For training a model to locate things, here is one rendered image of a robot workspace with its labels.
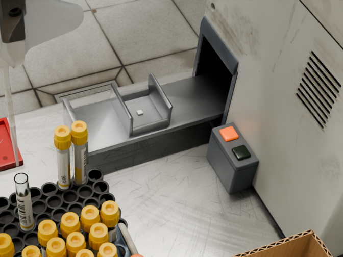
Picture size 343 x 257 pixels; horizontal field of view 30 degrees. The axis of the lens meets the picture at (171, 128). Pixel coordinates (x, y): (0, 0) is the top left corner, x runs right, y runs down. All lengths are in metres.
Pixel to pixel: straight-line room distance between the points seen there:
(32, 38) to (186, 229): 0.32
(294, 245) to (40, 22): 0.27
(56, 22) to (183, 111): 0.32
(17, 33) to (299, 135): 0.30
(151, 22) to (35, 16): 1.84
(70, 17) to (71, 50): 1.70
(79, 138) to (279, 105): 0.20
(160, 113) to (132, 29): 1.52
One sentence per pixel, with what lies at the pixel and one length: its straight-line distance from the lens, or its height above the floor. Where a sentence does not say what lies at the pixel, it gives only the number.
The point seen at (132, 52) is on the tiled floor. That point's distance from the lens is 2.15.
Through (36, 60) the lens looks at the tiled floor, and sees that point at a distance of 2.12.
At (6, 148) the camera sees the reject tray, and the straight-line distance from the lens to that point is 0.75.
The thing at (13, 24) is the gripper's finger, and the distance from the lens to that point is 0.41.
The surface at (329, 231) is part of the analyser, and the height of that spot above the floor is 0.95.
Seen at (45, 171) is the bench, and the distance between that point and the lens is 0.73.
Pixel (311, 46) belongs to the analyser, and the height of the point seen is 1.10.
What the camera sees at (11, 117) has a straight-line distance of 0.53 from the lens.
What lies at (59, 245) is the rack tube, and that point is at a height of 0.99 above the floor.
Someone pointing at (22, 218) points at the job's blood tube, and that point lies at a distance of 0.64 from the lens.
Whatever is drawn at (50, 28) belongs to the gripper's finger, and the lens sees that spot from 0.45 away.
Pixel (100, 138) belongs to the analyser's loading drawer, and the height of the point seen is 0.91.
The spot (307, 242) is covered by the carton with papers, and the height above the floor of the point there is 1.01.
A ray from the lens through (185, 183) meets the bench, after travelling 0.72.
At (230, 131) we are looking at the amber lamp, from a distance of 0.71.
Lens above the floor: 1.46
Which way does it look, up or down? 49 degrees down
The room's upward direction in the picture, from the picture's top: 9 degrees clockwise
